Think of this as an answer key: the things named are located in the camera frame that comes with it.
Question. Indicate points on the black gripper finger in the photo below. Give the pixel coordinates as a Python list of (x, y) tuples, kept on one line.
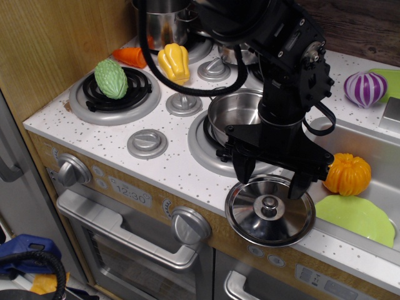
[(243, 166), (299, 184)]

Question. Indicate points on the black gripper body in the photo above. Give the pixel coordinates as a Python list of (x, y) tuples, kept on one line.
[(282, 145)]

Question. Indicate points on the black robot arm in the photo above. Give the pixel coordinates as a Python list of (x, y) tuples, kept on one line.
[(290, 47)]

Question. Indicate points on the round steel pot lid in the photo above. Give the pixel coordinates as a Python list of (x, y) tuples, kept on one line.
[(261, 212)]

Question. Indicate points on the small steel pot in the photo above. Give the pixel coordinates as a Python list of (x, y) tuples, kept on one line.
[(238, 108)]

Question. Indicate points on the tall steel stock pot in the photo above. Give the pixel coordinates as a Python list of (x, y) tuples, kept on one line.
[(169, 22)]

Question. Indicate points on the front right stove burner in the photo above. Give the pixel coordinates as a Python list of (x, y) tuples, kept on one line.
[(204, 152)]

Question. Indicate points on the stove burner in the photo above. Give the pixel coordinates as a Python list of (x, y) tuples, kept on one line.
[(91, 105), (204, 152)]

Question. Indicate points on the orange pumpkin toy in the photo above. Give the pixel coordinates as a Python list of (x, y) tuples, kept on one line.
[(348, 175)]

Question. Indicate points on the light green plate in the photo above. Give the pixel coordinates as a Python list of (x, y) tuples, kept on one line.
[(359, 216)]

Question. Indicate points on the right oven dial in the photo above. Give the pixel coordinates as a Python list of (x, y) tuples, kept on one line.
[(188, 226)]

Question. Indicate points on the oven dial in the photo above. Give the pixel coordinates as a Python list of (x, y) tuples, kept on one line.
[(72, 171), (188, 226)]

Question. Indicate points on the grey stovetop knob middle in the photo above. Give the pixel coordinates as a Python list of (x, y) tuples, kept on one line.
[(183, 105)]

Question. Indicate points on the grey stovetop knob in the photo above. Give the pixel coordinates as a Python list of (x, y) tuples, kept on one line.
[(147, 144), (183, 105), (214, 71)]

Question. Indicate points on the grey sink basin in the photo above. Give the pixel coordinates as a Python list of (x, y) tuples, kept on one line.
[(381, 151)]

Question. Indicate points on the grey stovetop knob front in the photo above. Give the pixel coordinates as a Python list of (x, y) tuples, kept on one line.
[(147, 144)]

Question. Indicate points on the purple striped onion toy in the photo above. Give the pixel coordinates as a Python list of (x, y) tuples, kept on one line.
[(365, 88)]

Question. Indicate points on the grey stovetop knob back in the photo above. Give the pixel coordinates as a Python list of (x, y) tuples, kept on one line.
[(214, 71)]

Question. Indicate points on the oven clock display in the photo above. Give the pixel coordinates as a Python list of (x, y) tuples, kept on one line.
[(131, 192)]

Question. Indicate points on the yellow bell pepper toy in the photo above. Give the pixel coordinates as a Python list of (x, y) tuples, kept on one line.
[(174, 62)]

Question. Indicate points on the green cutting board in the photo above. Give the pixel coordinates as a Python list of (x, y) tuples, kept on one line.
[(393, 80)]

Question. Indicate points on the orange carrot toy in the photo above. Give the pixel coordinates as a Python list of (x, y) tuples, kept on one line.
[(132, 56)]

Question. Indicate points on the green bitter melon toy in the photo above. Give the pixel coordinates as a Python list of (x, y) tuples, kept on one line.
[(111, 79)]

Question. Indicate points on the front left stove burner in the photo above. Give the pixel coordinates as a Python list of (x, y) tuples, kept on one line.
[(91, 105)]

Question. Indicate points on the left oven dial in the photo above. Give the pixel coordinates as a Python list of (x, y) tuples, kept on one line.
[(72, 171)]

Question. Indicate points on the grey refrigerator door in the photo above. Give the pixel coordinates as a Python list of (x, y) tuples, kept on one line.
[(26, 206)]

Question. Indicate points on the blue clamp tool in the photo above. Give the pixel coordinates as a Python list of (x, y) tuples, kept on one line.
[(31, 255)]

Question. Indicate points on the grey dishwasher handle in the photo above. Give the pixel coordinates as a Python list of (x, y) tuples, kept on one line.
[(237, 286)]

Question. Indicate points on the grey oven door handle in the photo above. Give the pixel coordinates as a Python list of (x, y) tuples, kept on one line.
[(108, 223)]

